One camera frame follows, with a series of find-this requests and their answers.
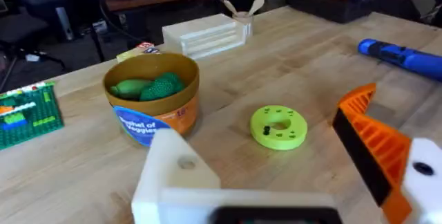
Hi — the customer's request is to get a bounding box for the left gripper bare white left finger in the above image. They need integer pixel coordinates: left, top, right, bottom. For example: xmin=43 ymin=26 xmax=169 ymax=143
xmin=131 ymin=128 xmax=222 ymax=224

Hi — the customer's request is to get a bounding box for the left gripper white orange right finger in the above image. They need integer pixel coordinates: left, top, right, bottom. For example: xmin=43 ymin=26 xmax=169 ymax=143
xmin=331 ymin=82 xmax=442 ymax=224

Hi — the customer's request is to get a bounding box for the blue electric screwdriver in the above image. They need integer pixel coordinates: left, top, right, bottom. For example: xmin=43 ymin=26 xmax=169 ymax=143
xmin=356 ymin=37 xmax=442 ymax=82

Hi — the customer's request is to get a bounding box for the brown toy tub with vegetables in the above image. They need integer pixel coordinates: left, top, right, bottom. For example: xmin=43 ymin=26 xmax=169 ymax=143
xmin=103 ymin=52 xmax=201 ymax=148

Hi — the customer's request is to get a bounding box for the black crate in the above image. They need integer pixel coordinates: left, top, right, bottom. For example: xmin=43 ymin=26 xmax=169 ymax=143
xmin=287 ymin=0 xmax=376 ymax=25

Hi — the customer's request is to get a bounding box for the green disc with holes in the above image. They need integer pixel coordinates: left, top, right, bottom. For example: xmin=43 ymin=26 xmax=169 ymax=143
xmin=249 ymin=104 xmax=309 ymax=151

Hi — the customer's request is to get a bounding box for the small yellow and red box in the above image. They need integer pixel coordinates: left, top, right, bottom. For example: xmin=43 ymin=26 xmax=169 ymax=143
xmin=115 ymin=41 xmax=162 ymax=64

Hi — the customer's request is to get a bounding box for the white slotted box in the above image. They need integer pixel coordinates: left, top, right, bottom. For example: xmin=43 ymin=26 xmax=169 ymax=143
xmin=162 ymin=12 xmax=250 ymax=61

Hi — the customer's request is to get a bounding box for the green board with toy blocks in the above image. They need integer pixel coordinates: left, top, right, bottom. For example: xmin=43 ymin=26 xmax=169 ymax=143
xmin=0 ymin=81 xmax=65 ymax=151

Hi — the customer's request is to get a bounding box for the clear cup with wooden spoons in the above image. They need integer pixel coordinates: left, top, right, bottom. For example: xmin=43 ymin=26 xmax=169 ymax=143
xmin=223 ymin=0 xmax=266 ymax=37

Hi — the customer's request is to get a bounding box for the dark wooden side table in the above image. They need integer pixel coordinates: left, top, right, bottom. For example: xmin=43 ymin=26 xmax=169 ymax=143
xmin=90 ymin=0 xmax=221 ymax=62

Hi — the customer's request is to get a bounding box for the black office chair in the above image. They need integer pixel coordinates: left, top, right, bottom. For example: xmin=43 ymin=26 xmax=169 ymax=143
xmin=0 ymin=0 xmax=83 ymax=92

